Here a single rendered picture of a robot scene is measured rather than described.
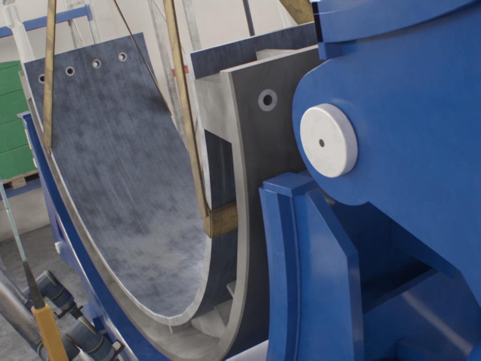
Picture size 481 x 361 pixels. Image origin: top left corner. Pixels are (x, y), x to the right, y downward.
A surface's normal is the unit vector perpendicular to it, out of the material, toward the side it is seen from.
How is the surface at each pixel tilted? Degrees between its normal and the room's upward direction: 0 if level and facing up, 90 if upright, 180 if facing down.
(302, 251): 90
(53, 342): 90
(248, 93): 95
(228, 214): 115
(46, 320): 90
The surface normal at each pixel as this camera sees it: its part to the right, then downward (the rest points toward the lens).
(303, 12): -0.61, 0.55
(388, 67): -0.85, 0.31
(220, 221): 0.51, 0.53
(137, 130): 0.34, -0.27
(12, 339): -0.21, -0.94
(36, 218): 0.49, 0.14
